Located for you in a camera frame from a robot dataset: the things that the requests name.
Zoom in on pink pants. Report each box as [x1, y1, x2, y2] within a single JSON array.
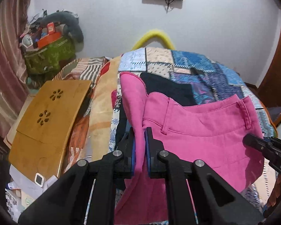
[[115, 72, 264, 224]]

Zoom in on dark navy pants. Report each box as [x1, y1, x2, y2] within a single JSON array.
[[115, 72, 197, 147]]

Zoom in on white papers pile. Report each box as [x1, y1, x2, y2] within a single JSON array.
[[5, 165, 58, 222]]

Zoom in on brown wooden door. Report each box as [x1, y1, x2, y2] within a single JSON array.
[[257, 33, 281, 107]]

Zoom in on patchwork blue bedspread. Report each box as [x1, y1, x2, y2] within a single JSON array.
[[84, 46, 278, 225]]

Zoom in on wooden lap desk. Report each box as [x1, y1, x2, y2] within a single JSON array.
[[8, 80, 91, 181]]

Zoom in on striped red curtain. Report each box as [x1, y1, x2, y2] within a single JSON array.
[[0, 0, 31, 138]]

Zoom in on orange striped blanket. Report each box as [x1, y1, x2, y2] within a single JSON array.
[[54, 57, 121, 171]]

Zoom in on green storage bag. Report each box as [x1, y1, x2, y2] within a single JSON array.
[[24, 36, 75, 75]]

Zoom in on yellow foam tube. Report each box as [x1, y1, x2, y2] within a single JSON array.
[[131, 29, 176, 50]]

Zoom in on orange box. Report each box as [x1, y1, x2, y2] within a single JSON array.
[[37, 32, 62, 49]]

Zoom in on grey plush pillow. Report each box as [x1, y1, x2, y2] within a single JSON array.
[[40, 11, 84, 43]]

